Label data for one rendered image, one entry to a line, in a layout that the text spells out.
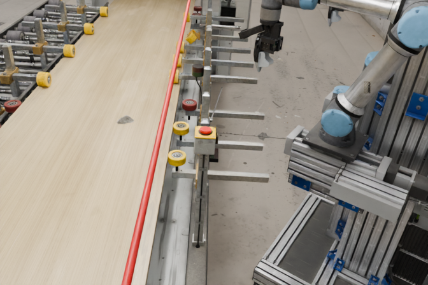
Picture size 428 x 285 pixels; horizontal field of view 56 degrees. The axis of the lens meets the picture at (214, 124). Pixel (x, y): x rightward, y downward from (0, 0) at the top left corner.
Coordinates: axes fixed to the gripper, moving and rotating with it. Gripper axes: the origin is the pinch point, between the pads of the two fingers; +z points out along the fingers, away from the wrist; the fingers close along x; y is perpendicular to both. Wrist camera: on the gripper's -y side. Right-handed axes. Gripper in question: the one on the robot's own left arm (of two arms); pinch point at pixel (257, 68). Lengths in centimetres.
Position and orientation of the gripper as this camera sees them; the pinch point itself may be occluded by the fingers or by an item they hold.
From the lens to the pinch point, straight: 160.7
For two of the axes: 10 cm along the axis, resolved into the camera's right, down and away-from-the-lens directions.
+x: 5.5, -4.0, 7.4
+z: -0.7, 8.6, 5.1
